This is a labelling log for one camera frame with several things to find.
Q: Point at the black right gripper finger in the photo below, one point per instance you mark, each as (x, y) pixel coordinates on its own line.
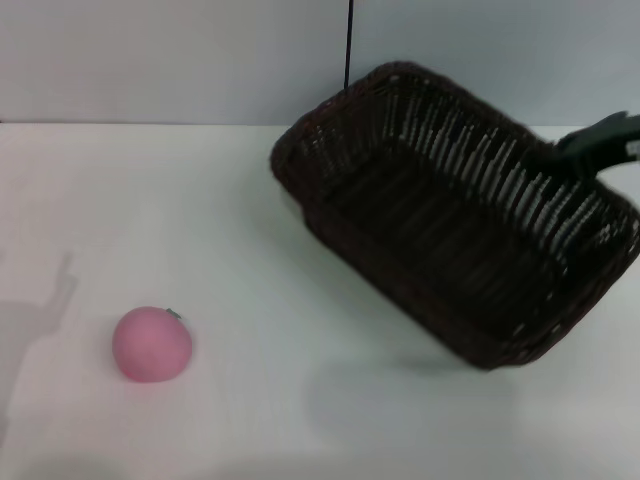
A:
(600, 135)
(575, 161)

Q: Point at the dark brown wicker basket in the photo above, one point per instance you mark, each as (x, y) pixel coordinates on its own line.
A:
(425, 240)

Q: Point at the pink peach toy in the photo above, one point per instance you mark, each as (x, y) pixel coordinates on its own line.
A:
(150, 345)

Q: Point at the thin black vertical pole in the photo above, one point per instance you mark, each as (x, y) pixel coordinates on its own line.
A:
(348, 45)

